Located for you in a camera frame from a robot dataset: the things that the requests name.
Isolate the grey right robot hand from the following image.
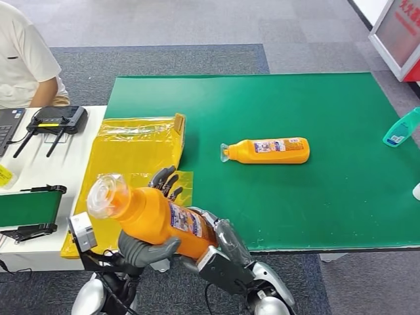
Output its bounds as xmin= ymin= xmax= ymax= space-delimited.
xmin=148 ymin=165 xmax=254 ymax=270

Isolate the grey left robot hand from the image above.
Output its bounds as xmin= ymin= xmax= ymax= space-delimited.
xmin=118 ymin=230 xmax=182 ymax=268

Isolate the orange bottle with clear cap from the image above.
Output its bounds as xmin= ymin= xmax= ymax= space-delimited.
xmin=86 ymin=173 xmax=219 ymax=261
xmin=220 ymin=137 xmax=311 ymax=165

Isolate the teal plastic bottle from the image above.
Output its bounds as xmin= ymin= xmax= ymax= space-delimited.
xmin=382 ymin=107 xmax=420 ymax=149

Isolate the yellow plastic bag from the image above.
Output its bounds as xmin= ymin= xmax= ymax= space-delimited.
xmin=60 ymin=114 xmax=194 ymax=259

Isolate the small green conveyor belt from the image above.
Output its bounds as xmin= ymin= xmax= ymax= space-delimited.
xmin=0 ymin=184 xmax=67 ymax=243

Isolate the white side table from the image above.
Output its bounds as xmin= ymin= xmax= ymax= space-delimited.
xmin=0 ymin=105 xmax=108 ymax=272

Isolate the green table mat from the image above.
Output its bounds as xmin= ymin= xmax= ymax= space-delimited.
xmin=104 ymin=72 xmax=420 ymax=253

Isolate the black remote controller with antennas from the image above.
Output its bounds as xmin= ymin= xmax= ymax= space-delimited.
xmin=13 ymin=105 xmax=89 ymax=159

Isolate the yellow label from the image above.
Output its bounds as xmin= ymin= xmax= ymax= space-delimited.
xmin=0 ymin=164 xmax=14 ymax=189

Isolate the black laptop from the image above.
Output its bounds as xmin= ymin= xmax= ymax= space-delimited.
xmin=0 ymin=108 xmax=26 ymax=158

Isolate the person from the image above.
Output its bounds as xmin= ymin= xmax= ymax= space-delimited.
xmin=0 ymin=0 xmax=70 ymax=110

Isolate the red and white sign board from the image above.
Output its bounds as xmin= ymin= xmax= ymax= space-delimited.
xmin=368 ymin=0 xmax=420 ymax=83

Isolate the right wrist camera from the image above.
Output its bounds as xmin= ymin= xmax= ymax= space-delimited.
xmin=196 ymin=245 xmax=255 ymax=297

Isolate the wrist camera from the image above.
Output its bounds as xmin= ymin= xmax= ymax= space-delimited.
xmin=196 ymin=245 xmax=255 ymax=297
xmin=68 ymin=212 xmax=109 ymax=270

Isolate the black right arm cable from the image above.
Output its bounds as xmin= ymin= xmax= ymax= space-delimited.
xmin=204 ymin=282 xmax=216 ymax=315

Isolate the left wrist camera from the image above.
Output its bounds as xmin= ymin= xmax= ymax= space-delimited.
xmin=68 ymin=212 xmax=109 ymax=270

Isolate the black floor cable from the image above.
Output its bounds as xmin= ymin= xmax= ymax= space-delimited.
xmin=0 ymin=260 xmax=32 ymax=279

